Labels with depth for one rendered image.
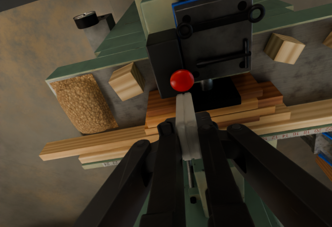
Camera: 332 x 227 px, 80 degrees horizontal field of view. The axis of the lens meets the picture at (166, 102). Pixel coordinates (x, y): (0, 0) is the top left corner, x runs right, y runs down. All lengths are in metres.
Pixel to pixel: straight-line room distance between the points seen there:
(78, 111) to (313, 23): 0.44
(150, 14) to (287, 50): 0.22
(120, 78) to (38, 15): 1.16
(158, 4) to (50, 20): 1.20
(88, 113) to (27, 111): 1.50
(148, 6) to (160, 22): 0.03
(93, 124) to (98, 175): 1.88
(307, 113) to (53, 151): 0.55
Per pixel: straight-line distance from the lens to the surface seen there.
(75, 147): 0.50
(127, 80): 0.35
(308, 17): 0.43
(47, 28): 1.47
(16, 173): 2.64
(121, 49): 0.46
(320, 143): 1.35
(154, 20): 0.29
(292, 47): 0.37
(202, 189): 0.34
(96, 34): 0.68
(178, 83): 0.25
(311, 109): 0.50
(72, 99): 0.41
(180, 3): 0.27
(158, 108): 0.35
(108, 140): 0.46
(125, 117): 0.45
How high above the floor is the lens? 1.24
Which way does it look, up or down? 55 degrees down
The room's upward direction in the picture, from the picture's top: 180 degrees clockwise
